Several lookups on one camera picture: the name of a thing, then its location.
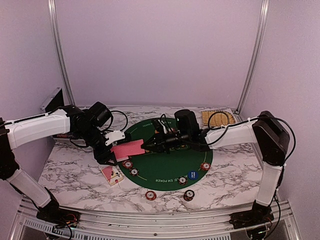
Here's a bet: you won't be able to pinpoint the dark chips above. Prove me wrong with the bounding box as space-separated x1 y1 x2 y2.
129 168 139 176
178 176 188 186

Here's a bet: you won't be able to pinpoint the aluminium poker chip case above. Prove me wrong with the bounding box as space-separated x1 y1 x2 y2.
40 86 84 144

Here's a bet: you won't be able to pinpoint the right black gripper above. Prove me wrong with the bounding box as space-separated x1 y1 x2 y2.
141 127 191 154

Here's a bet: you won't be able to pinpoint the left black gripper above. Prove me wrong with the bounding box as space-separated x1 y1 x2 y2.
76 125 118 166

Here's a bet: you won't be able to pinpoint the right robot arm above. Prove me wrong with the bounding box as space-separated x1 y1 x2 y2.
141 109 297 224

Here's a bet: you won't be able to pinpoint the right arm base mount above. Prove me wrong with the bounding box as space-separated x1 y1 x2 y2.
229 210 275 229

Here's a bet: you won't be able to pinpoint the pink playing card deck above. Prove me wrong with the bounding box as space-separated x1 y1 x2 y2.
111 139 145 162

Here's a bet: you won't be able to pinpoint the blue small blind button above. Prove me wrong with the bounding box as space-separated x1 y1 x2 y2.
187 170 199 180

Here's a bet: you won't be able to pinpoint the dark red poker chip stack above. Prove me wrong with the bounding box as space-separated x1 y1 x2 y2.
183 189 195 202

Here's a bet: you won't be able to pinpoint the aluminium frame post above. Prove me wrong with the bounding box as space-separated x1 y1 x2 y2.
47 0 76 105
236 0 270 115

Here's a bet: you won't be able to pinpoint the right aluminium frame post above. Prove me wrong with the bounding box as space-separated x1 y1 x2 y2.
236 0 270 115

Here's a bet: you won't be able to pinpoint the white red card box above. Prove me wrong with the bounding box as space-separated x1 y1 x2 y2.
101 165 124 186

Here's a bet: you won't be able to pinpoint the round green poker mat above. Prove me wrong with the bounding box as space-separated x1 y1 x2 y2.
115 117 214 192

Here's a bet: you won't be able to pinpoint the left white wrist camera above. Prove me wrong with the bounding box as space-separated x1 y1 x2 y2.
103 130 132 146

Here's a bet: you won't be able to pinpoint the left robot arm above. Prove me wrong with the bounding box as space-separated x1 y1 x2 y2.
0 102 125 223

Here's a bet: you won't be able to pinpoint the woven bamboo tray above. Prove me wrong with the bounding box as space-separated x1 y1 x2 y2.
201 110 236 127

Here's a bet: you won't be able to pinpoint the front aluminium rail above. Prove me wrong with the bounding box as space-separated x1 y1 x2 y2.
9 198 301 240

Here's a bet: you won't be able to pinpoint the left aluminium frame post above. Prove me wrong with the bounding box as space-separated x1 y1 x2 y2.
47 0 76 105

